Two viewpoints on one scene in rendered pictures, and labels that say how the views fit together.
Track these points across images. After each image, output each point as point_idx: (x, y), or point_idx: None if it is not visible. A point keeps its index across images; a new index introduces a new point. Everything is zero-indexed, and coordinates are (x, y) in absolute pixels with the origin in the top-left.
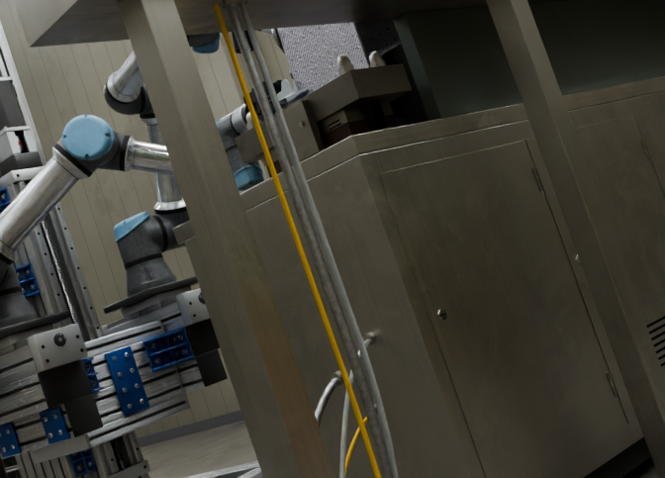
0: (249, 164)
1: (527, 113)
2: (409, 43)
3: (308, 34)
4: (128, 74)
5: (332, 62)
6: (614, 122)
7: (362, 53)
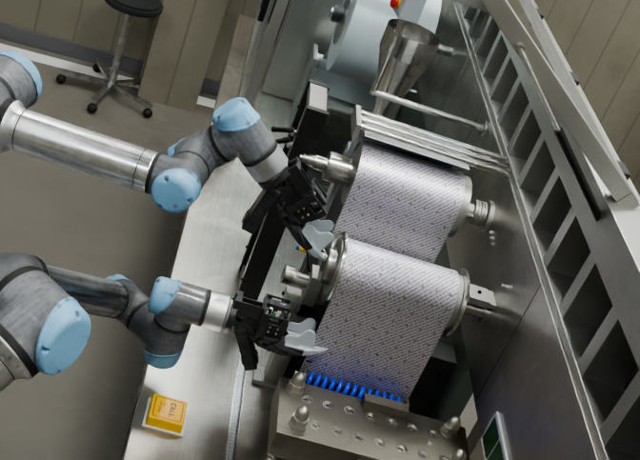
0: (182, 349)
1: (477, 446)
2: (466, 392)
3: (374, 314)
4: (66, 162)
5: (378, 353)
6: None
7: (418, 373)
